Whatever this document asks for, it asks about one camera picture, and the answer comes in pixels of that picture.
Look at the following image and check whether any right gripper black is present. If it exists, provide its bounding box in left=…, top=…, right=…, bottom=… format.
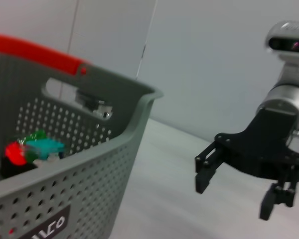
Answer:
left=194, top=106, right=299, bottom=221

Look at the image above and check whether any orange bin handle clip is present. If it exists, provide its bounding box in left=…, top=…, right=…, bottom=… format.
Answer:
left=0, top=32, right=93, bottom=77

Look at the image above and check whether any bright red toy brick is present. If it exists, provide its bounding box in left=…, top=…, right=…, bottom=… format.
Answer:
left=4, top=142, right=28, bottom=167

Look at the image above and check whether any thin grey wall cable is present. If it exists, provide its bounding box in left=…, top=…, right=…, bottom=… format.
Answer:
left=136, top=0, right=159, bottom=80

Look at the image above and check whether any glass coffee pot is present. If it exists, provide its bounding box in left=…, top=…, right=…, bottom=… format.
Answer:
left=76, top=91, right=114, bottom=120

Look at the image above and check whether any grey-green perforated storage bin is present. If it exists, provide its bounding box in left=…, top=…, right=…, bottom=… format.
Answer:
left=0, top=32, right=164, bottom=239

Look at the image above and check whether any white toy brick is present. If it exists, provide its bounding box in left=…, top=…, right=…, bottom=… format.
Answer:
left=34, top=152, right=61, bottom=167

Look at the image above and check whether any green toy brick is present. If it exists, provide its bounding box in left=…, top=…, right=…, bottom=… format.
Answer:
left=18, top=129, right=47, bottom=145

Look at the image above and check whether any teal square toy plate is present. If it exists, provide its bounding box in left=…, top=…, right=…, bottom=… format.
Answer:
left=24, top=138, right=66, bottom=160

